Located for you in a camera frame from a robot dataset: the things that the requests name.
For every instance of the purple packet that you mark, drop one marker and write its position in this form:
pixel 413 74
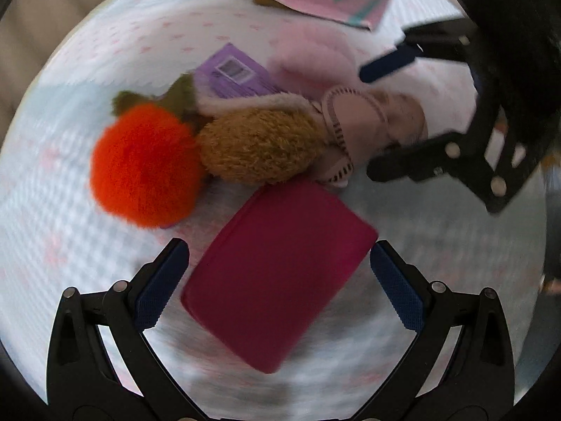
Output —
pixel 236 72

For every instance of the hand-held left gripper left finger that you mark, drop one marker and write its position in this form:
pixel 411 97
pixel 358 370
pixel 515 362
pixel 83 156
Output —
pixel 162 285

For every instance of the magenta fabric pouch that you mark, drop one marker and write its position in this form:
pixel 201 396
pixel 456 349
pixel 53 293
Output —
pixel 276 276

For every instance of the orange plush fruit toy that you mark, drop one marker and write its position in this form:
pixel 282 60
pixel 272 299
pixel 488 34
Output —
pixel 144 162

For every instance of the pink fluffy cloth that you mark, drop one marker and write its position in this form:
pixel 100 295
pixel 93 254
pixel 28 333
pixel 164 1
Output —
pixel 311 57

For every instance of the light blue checked blanket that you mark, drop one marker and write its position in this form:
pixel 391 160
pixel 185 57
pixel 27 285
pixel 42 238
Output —
pixel 65 162

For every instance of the brown fuzzy plush toy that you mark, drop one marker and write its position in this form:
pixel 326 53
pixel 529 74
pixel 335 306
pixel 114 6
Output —
pixel 263 144

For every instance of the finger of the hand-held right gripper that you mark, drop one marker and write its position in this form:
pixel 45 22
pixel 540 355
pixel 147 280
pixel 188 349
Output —
pixel 388 63
pixel 420 158

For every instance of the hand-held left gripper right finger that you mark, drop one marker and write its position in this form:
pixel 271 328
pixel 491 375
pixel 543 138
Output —
pixel 396 285

